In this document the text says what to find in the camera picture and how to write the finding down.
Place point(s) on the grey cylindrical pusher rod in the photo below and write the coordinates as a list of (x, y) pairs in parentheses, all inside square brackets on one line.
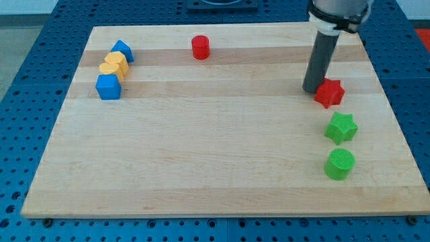
[(322, 52)]

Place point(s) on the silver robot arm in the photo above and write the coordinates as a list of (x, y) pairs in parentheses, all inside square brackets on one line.
[(331, 17)]

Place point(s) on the red star block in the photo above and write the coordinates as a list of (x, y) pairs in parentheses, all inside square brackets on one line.
[(329, 93)]

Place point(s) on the green star block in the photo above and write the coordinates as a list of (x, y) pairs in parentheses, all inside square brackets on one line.
[(341, 128)]

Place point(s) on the green cylinder block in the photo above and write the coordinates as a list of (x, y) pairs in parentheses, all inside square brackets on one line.
[(339, 164)]

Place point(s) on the red cylinder block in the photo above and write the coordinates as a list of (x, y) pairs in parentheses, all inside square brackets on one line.
[(200, 47)]

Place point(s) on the wooden board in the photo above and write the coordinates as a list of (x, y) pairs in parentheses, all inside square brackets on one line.
[(230, 135)]

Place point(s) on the blue triangle block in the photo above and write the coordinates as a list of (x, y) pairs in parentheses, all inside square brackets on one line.
[(124, 49)]

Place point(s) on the yellow hexagon block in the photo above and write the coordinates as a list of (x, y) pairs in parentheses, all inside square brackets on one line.
[(119, 58)]

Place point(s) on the yellow heart block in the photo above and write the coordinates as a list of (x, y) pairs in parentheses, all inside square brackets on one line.
[(112, 69)]

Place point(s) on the blue cube block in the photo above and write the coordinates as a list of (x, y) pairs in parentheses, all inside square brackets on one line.
[(108, 87)]

